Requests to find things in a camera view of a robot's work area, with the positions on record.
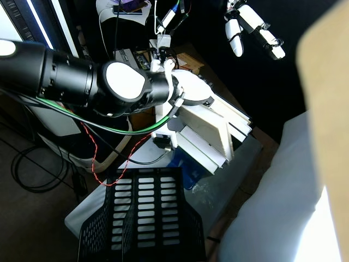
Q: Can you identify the white round stool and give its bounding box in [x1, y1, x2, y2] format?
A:
[95, 0, 151, 27]

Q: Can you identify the cardboard box with red label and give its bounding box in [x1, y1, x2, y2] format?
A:
[174, 52, 205, 75]

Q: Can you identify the green circuit board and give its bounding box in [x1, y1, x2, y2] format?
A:
[133, 51, 152, 69]

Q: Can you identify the beige spine book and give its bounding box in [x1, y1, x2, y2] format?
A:
[215, 94, 250, 121]

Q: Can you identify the white usb adapter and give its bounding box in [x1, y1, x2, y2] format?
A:
[156, 33, 172, 49]

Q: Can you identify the black mesh file tray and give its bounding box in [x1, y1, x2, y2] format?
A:
[77, 166, 207, 262]

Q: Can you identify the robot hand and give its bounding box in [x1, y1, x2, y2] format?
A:
[171, 69, 216, 108]
[223, 0, 286, 61]

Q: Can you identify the white charging cable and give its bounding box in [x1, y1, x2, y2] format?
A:
[98, 7, 118, 52]

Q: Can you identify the silver electronics box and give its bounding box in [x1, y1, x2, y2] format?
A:
[113, 47, 136, 63]

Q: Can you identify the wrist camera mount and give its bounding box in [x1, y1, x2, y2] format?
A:
[151, 117, 179, 151]

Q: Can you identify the cream yellow book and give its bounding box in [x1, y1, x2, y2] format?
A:
[177, 105, 236, 162]

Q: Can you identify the black floor cable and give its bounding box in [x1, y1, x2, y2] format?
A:
[10, 144, 79, 194]

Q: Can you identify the white spine book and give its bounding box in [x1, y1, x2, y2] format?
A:
[218, 103, 252, 128]

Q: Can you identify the blue bookend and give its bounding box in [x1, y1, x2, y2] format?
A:
[166, 148, 210, 190]

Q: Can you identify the red twisted wire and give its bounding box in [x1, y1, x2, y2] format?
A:
[80, 121, 153, 187]

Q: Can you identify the white backdrop cloth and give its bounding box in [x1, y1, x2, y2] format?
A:
[216, 109, 332, 262]

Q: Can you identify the green cable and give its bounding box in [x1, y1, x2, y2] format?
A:
[34, 98, 178, 136]

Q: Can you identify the beige cardboard panel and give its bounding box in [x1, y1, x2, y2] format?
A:
[296, 0, 349, 262]

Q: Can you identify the smartphone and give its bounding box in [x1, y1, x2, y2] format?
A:
[113, 0, 144, 16]

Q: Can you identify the white cabinet with light strips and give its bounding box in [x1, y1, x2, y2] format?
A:
[0, 0, 82, 58]

